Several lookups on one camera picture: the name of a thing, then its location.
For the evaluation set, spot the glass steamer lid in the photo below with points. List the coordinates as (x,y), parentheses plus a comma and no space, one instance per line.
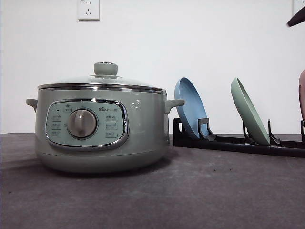
(105,78)

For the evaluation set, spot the white wall socket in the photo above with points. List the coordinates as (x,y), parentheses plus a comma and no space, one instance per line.
(297,5)
(88,11)

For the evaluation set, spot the green plate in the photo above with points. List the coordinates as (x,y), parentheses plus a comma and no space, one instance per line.
(249,111)

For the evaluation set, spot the blue plate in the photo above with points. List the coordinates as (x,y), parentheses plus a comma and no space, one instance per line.
(193,109)

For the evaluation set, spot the white wall socket left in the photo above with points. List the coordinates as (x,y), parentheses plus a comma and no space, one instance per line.
(88,11)

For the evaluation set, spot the white wall socket right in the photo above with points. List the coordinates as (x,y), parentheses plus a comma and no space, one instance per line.
(297,5)

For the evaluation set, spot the green electric steamer pot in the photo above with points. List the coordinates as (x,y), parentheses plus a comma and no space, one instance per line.
(102,129)

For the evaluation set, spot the dark grey table mat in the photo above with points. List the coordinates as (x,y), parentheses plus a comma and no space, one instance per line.
(194,187)

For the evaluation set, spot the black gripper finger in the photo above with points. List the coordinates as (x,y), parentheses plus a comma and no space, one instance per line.
(298,18)

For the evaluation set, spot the black plate rack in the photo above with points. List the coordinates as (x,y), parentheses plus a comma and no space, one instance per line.
(182,137)

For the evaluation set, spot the pink plate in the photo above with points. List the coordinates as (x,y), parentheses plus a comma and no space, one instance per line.
(301,93)

